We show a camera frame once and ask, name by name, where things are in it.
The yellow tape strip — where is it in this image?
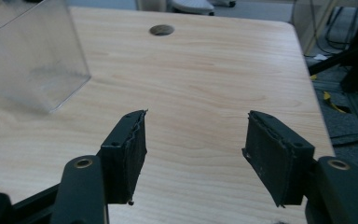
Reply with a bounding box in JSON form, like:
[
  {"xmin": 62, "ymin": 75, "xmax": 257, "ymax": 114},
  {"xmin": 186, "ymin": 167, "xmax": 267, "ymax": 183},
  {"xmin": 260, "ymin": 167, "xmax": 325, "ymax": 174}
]
[{"xmin": 322, "ymin": 91, "xmax": 347, "ymax": 114}]

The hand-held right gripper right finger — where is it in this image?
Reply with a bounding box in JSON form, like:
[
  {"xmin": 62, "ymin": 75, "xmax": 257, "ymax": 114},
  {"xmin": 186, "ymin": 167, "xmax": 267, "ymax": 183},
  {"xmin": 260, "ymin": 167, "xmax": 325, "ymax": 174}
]
[{"xmin": 241, "ymin": 109, "xmax": 316, "ymax": 209}]

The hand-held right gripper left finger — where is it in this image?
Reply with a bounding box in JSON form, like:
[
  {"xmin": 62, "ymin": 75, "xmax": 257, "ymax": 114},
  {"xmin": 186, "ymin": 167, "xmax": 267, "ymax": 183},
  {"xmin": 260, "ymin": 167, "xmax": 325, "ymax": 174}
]
[{"xmin": 96, "ymin": 108, "xmax": 149, "ymax": 206}]

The clear plastic box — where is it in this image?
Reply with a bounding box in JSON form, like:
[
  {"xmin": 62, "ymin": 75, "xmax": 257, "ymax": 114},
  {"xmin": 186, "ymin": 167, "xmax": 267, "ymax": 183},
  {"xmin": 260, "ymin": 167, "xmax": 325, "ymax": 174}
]
[{"xmin": 0, "ymin": 0, "xmax": 92, "ymax": 114}]

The black floor cable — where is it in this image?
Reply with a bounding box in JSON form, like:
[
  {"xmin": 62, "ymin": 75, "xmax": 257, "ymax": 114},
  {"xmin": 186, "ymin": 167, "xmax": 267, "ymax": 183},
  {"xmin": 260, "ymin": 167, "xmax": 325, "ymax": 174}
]
[{"xmin": 329, "ymin": 132, "xmax": 358, "ymax": 147}]

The white chair base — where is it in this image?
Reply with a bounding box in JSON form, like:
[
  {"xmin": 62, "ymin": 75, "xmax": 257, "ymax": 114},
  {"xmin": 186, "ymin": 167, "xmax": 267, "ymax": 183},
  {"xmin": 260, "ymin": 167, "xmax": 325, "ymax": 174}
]
[{"xmin": 167, "ymin": 0, "xmax": 216, "ymax": 17}]

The beige cabinet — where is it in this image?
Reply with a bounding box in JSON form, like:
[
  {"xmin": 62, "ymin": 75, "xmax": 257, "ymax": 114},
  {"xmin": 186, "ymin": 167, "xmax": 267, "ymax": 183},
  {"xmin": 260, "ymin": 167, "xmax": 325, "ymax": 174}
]
[{"xmin": 290, "ymin": 0, "xmax": 358, "ymax": 56}]

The black metal stand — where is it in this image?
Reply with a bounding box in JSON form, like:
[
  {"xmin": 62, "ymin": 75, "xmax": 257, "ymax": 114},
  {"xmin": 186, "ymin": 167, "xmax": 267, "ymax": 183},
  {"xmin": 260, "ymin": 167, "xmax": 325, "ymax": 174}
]
[{"xmin": 307, "ymin": 0, "xmax": 358, "ymax": 93}]

